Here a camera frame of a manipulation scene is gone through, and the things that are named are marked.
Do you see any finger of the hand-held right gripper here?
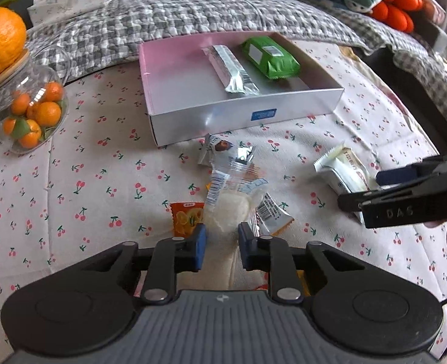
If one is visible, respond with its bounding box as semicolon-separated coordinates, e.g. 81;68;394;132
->
338;167;447;214
375;151;447;188

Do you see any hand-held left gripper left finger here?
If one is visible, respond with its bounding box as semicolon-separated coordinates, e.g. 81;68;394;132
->
81;223;209;305

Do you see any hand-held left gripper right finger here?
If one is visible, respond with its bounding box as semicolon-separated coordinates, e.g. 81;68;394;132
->
238;222;364;305

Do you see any white snack bar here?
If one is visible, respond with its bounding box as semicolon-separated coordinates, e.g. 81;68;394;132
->
314;146;379;225

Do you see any clear rice cracker packet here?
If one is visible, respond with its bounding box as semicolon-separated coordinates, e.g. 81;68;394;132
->
203;159;270;236

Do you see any pink cardboard box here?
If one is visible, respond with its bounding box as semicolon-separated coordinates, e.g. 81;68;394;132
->
138;32;345;147

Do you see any orange and white snack packet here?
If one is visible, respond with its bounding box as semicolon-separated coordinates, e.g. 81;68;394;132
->
252;193;295;236

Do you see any small silver candy packet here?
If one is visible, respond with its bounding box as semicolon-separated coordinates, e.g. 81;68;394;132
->
198;134;235;167

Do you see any cherry print tablecloth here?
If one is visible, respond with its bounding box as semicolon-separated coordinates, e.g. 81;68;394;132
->
0;42;447;364

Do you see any green snack packet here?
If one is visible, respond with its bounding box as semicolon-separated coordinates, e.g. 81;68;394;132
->
240;36;301;80

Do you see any orange plush toy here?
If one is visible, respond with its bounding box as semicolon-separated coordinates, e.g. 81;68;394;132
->
371;0;423;33

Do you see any white faced plush toy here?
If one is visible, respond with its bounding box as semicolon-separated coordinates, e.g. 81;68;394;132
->
345;0;374;13

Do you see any silver snack bar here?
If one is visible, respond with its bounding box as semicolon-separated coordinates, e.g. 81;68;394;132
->
202;45;260;95

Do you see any cluster of small mandarins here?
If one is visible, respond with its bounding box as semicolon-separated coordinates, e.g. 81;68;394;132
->
2;81;65;149

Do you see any glass jar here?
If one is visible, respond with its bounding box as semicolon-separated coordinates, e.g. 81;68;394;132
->
0;43;76;156

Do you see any grey checked quilt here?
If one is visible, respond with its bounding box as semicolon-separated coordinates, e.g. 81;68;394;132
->
24;0;447;122

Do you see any wooden jar lid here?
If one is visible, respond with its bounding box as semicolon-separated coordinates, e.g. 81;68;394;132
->
0;47;32;89

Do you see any large orange with leaves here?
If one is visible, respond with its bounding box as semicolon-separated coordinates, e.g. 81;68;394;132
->
0;0;28;80

